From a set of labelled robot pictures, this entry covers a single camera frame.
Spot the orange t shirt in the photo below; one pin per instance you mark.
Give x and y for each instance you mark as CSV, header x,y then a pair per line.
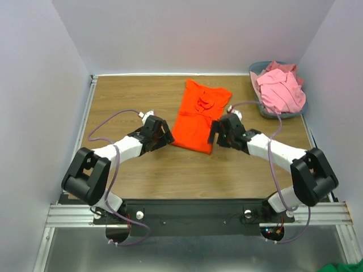
x,y
199,107

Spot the dusty pink t shirt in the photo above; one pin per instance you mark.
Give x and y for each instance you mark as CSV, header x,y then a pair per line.
x,y
293,68

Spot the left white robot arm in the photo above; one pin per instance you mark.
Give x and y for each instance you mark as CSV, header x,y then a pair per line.
x,y
92,173

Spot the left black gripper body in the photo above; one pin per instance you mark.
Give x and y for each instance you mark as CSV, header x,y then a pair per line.
x,y
163,139

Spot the aluminium frame rail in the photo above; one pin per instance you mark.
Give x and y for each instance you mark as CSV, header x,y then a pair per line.
x,y
59,216

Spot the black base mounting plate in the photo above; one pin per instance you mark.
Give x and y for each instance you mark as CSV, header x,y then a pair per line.
x,y
204,217

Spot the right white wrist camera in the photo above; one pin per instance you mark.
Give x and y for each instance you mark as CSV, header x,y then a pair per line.
x,y
232,110

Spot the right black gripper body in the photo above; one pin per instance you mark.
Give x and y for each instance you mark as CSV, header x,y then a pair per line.
x,y
221,134

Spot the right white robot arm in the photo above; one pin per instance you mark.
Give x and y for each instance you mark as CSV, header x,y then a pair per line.
x,y
312,175

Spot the right aluminium side rail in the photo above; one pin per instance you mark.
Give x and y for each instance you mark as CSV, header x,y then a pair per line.
x,y
330,197

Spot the green cloth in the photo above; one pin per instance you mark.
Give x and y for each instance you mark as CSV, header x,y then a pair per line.
x,y
342,268

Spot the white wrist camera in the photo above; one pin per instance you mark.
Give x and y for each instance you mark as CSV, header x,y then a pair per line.
x,y
232,110
144,116

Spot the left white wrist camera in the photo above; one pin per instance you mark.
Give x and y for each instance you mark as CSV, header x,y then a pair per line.
x,y
144,116

